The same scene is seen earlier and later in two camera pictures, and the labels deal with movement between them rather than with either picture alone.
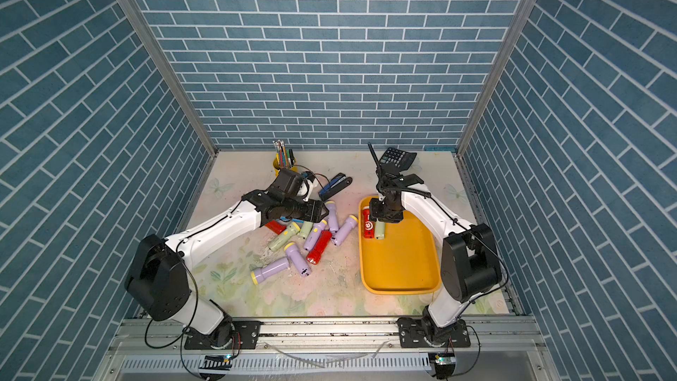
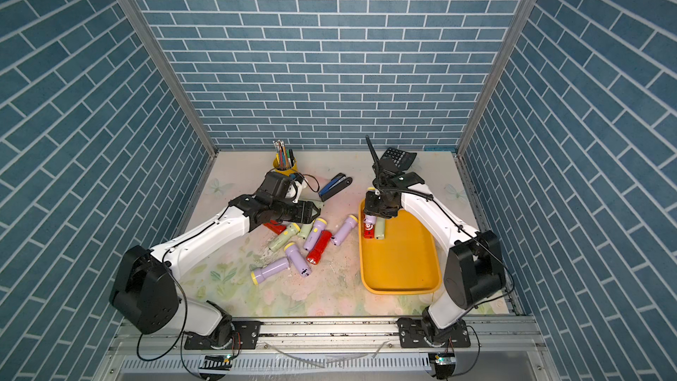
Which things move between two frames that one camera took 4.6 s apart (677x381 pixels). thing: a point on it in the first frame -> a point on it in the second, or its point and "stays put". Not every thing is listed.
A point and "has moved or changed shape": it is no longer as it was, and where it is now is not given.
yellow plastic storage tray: [407, 259] stays put
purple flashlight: [344, 231] stays put
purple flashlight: [332, 220] has moved or changed shape
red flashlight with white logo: [368, 227] stays put
